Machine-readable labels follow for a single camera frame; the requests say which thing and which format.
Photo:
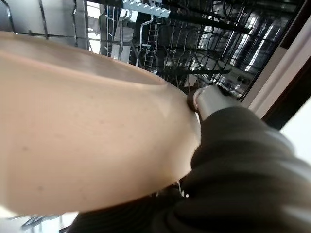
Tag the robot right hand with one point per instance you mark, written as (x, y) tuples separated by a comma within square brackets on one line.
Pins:
[(243, 182)]

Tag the white round plate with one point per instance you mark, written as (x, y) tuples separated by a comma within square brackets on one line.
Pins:
[(85, 133)]

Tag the dishwasher lower rack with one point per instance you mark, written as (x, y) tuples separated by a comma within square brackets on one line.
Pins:
[(262, 31)]

